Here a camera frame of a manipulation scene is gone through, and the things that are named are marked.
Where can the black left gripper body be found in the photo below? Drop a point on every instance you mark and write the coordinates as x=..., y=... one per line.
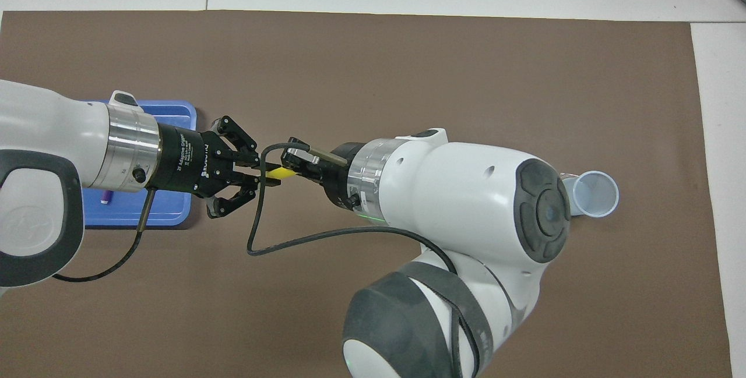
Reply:
x=186, y=159

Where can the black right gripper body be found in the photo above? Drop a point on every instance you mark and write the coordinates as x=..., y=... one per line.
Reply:
x=338, y=177

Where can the yellow pen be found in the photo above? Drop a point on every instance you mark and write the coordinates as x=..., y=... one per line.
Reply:
x=280, y=173

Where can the purple pen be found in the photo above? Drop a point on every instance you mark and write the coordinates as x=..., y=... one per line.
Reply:
x=106, y=196

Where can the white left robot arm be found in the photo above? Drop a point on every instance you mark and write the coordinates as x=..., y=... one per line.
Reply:
x=46, y=145

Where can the blue plastic tray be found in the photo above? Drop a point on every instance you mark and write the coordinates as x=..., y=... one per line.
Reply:
x=169, y=209

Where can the brown table mat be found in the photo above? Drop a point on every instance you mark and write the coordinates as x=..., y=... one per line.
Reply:
x=373, y=75

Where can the light blue plastic cup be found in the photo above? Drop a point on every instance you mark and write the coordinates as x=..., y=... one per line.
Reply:
x=597, y=194

